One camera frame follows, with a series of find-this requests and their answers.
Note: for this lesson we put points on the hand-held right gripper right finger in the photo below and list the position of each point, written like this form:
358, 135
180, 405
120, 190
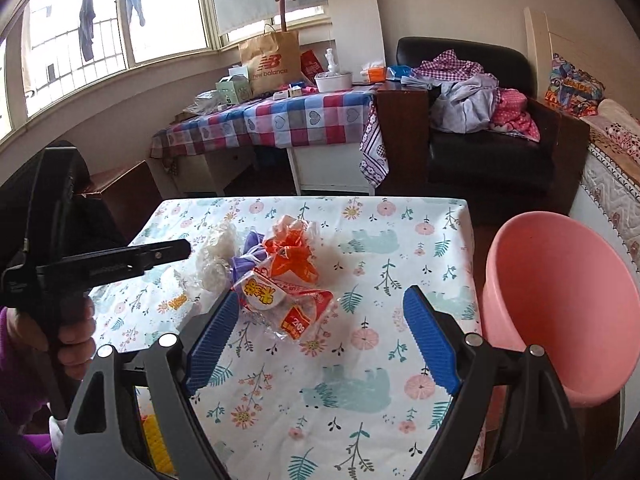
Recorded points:
432, 340

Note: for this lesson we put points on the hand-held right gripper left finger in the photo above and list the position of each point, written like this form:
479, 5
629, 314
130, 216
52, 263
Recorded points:
212, 342

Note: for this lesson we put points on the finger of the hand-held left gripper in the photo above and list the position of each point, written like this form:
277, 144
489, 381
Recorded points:
130, 262

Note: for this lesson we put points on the clear wrapper orange print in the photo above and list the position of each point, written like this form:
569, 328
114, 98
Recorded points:
175, 295

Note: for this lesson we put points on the clear snack bag orange label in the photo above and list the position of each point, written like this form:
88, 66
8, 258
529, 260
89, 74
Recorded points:
290, 310

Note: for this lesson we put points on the purple plastic bag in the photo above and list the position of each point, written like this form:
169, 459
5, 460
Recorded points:
250, 255

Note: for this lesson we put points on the yellow foam net pad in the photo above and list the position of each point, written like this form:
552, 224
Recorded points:
160, 445

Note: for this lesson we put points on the orange and white plastic bag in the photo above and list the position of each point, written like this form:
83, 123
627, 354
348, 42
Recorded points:
292, 255

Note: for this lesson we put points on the pink plastic basin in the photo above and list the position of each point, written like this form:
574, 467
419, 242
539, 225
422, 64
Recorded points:
565, 310

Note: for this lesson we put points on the person's left forearm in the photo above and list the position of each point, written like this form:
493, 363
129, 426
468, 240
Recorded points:
20, 390

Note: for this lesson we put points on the person's left hand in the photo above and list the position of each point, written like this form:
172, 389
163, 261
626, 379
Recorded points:
75, 345

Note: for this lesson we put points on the floral tablecloth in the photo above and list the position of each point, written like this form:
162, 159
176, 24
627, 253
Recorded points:
380, 360

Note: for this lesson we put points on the brown wooden box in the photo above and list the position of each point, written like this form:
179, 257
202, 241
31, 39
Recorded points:
125, 185

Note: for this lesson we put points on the clear plastic bag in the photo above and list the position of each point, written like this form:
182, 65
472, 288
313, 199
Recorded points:
200, 102

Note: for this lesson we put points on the black armchair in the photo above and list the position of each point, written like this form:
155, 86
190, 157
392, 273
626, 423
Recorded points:
485, 160

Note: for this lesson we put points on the purple floral hanging cloth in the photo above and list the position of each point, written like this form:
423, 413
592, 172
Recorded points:
375, 152

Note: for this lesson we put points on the dark hanging garment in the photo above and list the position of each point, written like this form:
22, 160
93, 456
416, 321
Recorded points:
87, 15

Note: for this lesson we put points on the green cardboard box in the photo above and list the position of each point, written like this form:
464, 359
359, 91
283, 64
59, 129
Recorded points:
232, 91

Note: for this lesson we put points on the dark brown wooden cabinet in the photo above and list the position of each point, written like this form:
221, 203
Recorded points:
402, 140

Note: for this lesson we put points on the checkered tablecloth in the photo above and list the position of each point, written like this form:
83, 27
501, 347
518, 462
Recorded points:
280, 115

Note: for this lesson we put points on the small white boxes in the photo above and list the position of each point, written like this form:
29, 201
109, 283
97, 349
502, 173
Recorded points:
289, 92

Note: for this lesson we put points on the grey lilac garment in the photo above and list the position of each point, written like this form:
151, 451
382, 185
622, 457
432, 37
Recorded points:
465, 102

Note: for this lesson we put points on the bed with patterned blanket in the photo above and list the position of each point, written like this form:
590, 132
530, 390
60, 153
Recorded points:
610, 175

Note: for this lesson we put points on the pink dotted garment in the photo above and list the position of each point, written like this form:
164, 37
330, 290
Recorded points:
515, 110

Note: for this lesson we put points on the brown paper bag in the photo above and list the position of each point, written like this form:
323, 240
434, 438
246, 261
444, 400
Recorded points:
272, 60

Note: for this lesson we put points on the red packet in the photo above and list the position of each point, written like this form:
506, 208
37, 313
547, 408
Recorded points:
310, 67

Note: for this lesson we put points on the blue plastic bag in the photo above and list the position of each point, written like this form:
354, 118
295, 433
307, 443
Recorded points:
400, 72

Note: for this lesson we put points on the white bowl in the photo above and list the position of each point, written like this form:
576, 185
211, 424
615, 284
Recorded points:
333, 83

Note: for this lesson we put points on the orange tissue box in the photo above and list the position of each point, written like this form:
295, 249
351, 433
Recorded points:
374, 74

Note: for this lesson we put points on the pink checked shirt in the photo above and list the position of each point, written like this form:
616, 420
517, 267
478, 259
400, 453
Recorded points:
450, 66

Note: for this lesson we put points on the white figurine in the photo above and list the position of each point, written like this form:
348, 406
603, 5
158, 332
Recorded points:
330, 61

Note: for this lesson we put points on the colourful cartoon pillow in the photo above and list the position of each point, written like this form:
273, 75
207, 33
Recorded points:
575, 87

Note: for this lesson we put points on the cream headboard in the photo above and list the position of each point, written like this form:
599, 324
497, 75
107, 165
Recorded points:
570, 35

